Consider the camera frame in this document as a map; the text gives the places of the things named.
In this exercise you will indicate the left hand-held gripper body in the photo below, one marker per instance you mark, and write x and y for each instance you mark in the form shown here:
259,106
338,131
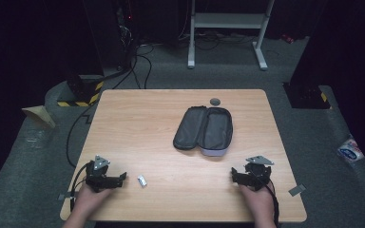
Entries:
99,172

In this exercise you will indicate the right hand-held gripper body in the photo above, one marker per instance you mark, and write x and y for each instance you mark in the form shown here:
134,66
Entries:
258,172

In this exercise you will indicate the person's left hand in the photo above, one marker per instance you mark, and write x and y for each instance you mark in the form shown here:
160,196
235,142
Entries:
90,199

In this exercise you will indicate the person's right hand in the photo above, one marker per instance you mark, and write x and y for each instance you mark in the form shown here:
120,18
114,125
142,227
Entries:
259,202

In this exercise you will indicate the small silver object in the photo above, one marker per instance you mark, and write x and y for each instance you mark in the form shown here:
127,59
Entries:
142,180

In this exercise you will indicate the grey tape strip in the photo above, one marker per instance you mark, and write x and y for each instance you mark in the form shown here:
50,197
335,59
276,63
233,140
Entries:
64,196
297,190

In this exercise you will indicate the open grey pencil case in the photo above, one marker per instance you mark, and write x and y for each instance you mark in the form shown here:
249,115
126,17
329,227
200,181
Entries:
206,130

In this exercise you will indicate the grey round table grommet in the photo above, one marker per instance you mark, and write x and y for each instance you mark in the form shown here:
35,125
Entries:
215,101

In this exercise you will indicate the black base yellow striped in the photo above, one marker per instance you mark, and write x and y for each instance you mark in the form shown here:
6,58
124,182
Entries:
307,96
84,93

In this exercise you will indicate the beige cardboard piece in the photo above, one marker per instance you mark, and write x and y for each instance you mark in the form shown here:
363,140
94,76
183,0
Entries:
39,115

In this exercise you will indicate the blue white packet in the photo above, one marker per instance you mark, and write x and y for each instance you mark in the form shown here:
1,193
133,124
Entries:
350,150

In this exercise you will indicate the small red object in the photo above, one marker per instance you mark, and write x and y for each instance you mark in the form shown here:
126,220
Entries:
287,38

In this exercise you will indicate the black computer tower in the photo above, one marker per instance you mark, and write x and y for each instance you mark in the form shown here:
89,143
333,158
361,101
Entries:
125,34

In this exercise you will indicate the white metal stand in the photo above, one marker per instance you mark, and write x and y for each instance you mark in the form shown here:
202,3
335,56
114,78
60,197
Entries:
228,20

